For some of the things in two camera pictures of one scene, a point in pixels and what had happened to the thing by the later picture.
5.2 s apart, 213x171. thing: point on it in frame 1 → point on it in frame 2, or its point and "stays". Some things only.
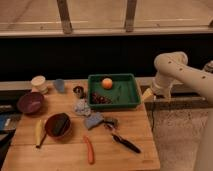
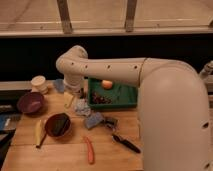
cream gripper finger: [147, 94] → [67, 99]
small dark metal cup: [78, 90] stays
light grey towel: [82, 107] stays
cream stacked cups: [39, 81] stays
